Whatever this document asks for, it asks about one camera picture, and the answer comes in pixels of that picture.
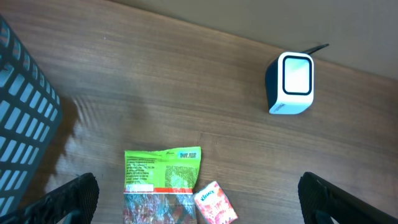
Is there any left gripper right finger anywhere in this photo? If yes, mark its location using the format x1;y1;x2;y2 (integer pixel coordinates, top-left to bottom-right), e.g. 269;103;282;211
298;172;397;224

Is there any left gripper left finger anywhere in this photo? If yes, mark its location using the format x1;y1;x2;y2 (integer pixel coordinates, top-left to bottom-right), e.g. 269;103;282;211
1;172;100;224

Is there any green gummy candy bag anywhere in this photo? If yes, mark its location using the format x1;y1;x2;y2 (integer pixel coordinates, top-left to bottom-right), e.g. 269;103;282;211
123;146;201;224

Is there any red white tissue pack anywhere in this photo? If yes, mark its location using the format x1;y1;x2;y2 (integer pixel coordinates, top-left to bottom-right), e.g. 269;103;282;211
193;181;238;224

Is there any white barcode scanner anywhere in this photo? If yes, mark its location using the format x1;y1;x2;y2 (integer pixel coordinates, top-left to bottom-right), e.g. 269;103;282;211
265;52;315;115

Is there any grey plastic shopping basket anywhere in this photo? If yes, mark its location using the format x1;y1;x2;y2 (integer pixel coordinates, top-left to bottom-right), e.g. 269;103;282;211
1;18;62;216

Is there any black scanner cable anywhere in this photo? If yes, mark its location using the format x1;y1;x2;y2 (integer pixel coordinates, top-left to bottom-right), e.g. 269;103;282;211
301;43;330;55

